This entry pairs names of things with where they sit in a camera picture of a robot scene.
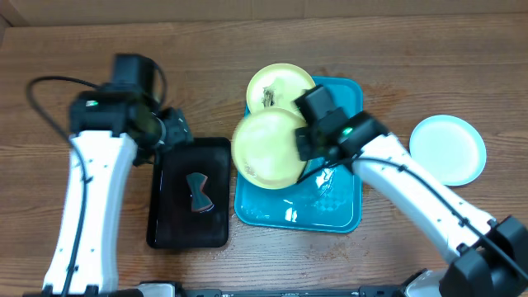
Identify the teal plastic tray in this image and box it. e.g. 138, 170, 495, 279
234, 77, 363, 233

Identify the green orange scrub sponge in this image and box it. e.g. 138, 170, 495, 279
186, 172, 214, 213

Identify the yellow-green plate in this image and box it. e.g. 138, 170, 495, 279
231, 107, 307, 190
246, 64, 316, 117

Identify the light blue plate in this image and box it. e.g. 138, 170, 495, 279
409, 115, 487, 186

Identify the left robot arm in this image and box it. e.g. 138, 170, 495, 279
40, 54, 193, 296

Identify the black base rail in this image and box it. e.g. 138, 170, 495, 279
137, 282, 404, 297

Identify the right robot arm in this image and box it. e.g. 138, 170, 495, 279
295, 85, 527, 296

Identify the black plastic tray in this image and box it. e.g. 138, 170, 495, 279
146, 137, 231, 249

